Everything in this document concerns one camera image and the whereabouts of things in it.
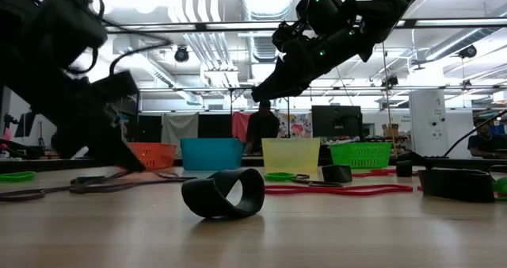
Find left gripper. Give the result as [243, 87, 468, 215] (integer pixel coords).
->
[11, 60, 147, 174]

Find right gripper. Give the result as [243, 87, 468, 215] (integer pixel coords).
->
[250, 0, 372, 103]

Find long brown thin rubber band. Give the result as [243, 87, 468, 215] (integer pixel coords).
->
[68, 171, 198, 195]

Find twisted wide black rubber band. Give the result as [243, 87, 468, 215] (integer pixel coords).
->
[181, 167, 266, 220]

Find black oval rubber band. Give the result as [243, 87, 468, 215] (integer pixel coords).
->
[418, 167, 496, 204]

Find orange plastic basket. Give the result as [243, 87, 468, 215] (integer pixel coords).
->
[126, 141, 178, 170]

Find floral hanging cloth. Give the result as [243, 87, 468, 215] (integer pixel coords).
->
[276, 112, 313, 139]

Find person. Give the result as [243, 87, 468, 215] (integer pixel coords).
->
[467, 115, 507, 160]
[245, 99, 281, 156]

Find red hanging cloth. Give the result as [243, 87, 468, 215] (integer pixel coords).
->
[231, 111, 250, 140]

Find grey hanging cloth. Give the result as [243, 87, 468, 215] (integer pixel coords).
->
[161, 113, 199, 148]

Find yellow plastic basket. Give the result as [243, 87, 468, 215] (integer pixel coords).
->
[261, 136, 322, 174]

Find blue plastic basket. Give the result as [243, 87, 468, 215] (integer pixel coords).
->
[180, 137, 244, 171]

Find tilted black monitor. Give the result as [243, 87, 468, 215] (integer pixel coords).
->
[14, 110, 37, 138]

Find overhead light bar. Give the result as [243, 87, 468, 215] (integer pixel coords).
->
[101, 18, 507, 36]

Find green plastic basket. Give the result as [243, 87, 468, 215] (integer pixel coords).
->
[329, 141, 394, 170]

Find cardboard boxes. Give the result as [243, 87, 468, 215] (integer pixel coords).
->
[381, 122, 402, 139]

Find white pillar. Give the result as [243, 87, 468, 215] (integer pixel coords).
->
[409, 88, 449, 160]

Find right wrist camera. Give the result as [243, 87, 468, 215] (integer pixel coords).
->
[273, 21, 303, 52]

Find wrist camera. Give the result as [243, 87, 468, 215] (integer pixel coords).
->
[91, 70, 140, 99]
[273, 21, 303, 52]

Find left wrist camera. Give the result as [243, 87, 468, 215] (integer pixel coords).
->
[91, 70, 140, 99]

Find black background truss frame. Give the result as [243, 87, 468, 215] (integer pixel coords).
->
[134, 84, 292, 142]

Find yellow cable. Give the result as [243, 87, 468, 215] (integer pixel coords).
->
[380, 41, 398, 159]

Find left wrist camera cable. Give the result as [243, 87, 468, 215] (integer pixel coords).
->
[109, 40, 174, 75]

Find black slanted cable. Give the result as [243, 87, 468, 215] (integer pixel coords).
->
[440, 107, 507, 159]

